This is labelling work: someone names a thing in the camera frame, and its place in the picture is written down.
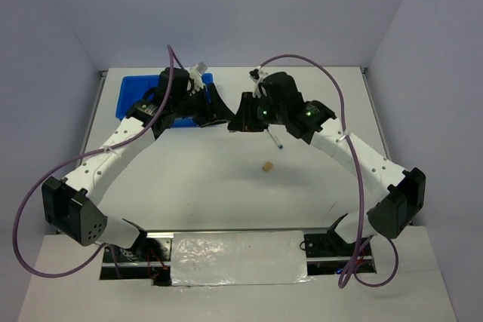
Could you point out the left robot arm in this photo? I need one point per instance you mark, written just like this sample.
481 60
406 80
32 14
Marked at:
71 204

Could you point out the yellow eraser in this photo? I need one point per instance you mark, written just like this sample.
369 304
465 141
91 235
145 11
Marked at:
267 166

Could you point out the blue white marker pen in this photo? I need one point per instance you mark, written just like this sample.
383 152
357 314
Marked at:
275 139

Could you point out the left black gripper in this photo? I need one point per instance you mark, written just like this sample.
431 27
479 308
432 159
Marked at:
215 112

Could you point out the blue compartment bin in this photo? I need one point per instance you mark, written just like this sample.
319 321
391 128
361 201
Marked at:
133 87

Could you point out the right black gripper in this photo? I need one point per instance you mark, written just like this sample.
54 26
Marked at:
244 121

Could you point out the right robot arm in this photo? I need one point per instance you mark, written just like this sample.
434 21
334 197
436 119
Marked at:
399 193

